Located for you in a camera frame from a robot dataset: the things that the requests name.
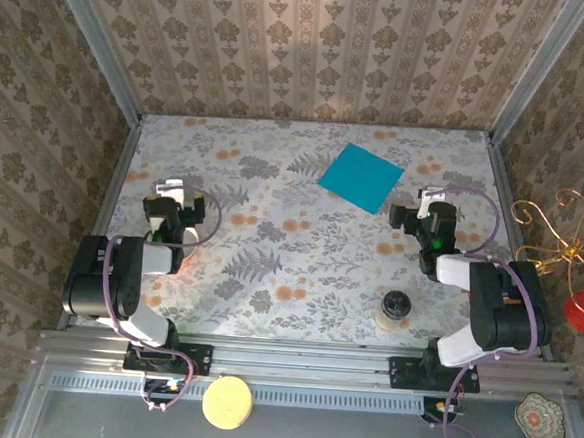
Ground teal square paper sheet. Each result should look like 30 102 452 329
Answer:
315 140 407 218

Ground white cup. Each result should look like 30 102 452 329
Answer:
181 224 203 267

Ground glass jar with black lid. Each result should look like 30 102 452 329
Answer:
372 288 414 335

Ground small black controller board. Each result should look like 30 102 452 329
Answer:
420 396 467 427
138 374 187 414

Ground yellow round sponge disc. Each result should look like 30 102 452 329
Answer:
199 372 257 433

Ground small patterned ceramic dish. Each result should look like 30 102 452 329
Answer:
511 390 569 438

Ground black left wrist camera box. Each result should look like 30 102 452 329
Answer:
141 177 198 223

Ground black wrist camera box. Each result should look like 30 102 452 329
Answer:
388 184 449 236
141 177 198 223

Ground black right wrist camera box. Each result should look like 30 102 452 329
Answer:
388 184 449 236

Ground aluminium side rail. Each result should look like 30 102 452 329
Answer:
57 112 144 337
470 133 569 363

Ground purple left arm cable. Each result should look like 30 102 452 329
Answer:
91 179 225 418

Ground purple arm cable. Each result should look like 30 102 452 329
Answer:
426 186 550 438
91 179 225 418

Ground gold wire ornament stand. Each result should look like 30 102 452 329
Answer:
504 183 584 301

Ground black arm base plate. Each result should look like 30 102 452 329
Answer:
121 338 215 378
386 354 483 396

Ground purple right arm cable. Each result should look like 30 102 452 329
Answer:
426 186 550 438

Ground aluminium frame rail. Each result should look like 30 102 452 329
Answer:
35 322 577 400

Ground aluminium corner post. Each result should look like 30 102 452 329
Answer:
488 0 584 150
36 0 152 125

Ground grey slotted cable duct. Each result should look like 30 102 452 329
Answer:
46 367 436 418

